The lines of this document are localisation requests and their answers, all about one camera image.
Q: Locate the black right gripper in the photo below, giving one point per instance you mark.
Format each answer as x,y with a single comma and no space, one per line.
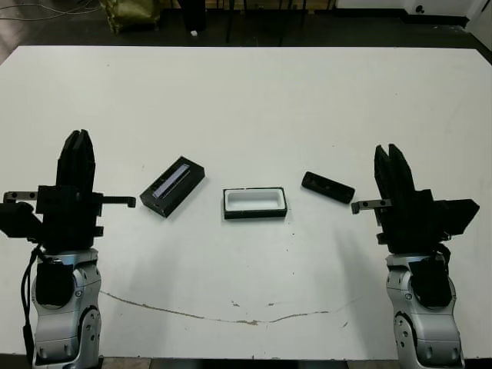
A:
411,223

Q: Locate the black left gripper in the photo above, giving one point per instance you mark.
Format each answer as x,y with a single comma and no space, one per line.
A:
69,219

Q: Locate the slim black camera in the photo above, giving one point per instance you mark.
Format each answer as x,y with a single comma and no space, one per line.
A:
326,187

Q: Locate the black box lid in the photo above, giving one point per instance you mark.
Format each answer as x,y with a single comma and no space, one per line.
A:
173,184

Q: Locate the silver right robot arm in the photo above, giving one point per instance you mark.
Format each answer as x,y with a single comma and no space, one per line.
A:
426,334

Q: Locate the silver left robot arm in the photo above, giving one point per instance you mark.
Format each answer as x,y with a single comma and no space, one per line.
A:
57,334

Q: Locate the black box with white insert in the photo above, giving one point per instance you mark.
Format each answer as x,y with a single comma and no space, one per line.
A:
251,201

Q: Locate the olive green bag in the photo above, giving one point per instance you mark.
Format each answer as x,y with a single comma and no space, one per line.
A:
130,15

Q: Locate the black upright stand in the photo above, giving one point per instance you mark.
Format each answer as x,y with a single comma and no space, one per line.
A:
194,15

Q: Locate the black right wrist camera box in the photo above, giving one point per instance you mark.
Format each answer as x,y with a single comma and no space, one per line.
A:
457,217

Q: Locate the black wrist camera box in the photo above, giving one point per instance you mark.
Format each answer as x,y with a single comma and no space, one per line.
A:
457,217
17,221

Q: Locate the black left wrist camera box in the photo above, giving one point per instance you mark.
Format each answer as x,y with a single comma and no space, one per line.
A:
17,221

